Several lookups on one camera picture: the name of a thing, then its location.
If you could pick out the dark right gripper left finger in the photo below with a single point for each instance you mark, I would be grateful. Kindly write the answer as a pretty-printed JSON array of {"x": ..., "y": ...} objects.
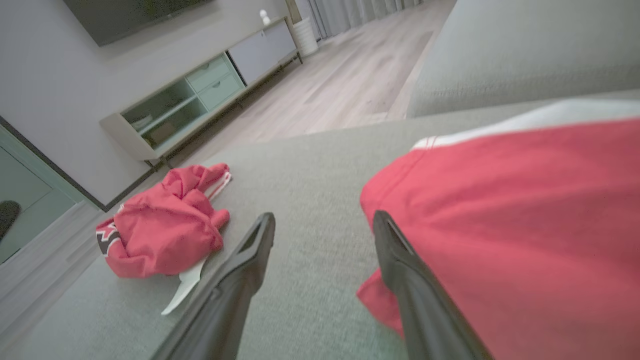
[{"x": 225, "y": 305}]

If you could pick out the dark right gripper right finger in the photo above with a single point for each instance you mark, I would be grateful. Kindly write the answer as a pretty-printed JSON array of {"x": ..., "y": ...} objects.
[{"x": 425, "y": 310}]

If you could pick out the red jersey with black number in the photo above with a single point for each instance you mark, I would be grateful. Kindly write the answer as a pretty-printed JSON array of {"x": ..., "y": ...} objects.
[{"x": 165, "y": 235}]

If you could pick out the red shorts with white stripe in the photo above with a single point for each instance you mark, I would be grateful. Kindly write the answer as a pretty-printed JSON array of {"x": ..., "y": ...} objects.
[{"x": 525, "y": 225}]

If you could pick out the grey fabric sofa seat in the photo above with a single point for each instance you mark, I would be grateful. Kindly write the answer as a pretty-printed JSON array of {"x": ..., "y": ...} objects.
[{"x": 310, "y": 175}]

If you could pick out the grey low tv cabinet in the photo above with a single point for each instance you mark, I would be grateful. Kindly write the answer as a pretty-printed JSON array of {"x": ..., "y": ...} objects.
[{"x": 260, "y": 52}]

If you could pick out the grey sofa cushion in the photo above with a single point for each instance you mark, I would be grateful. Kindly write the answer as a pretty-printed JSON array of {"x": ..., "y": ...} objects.
[{"x": 525, "y": 50}]

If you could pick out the white ribbed bin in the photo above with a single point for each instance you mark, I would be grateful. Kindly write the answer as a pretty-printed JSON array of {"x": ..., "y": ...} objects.
[{"x": 305, "y": 37}]

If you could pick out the small white ornament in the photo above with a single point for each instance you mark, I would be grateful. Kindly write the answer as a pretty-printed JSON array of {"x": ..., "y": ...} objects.
[{"x": 264, "y": 18}]

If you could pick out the grey curtain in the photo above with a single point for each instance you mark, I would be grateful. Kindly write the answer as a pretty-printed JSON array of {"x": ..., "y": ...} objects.
[{"x": 350, "y": 12}]

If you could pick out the dark wall television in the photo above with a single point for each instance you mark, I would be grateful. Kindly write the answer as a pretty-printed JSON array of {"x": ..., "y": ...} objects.
[{"x": 125, "y": 17}]

